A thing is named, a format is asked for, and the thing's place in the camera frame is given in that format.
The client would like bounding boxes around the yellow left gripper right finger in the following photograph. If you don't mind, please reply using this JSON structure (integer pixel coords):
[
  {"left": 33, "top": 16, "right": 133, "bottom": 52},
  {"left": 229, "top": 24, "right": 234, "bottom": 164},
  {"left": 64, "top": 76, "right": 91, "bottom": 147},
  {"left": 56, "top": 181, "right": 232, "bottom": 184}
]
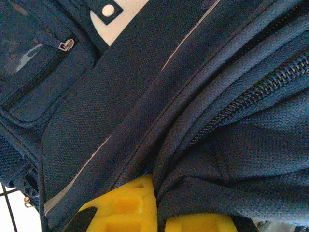
[{"left": 165, "top": 212, "right": 239, "bottom": 232}]

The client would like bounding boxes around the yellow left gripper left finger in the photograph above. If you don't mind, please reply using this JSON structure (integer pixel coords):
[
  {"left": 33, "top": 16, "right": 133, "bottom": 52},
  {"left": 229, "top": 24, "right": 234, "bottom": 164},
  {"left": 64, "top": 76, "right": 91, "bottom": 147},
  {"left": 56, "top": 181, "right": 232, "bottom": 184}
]
[{"left": 64, "top": 174, "right": 159, "bottom": 232}]

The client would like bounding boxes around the navy blue backpack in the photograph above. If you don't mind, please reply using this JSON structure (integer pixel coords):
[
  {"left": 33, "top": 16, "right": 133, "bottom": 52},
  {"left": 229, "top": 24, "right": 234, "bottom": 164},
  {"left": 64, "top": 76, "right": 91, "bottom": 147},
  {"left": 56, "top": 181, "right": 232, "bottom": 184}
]
[{"left": 0, "top": 0, "right": 309, "bottom": 232}]

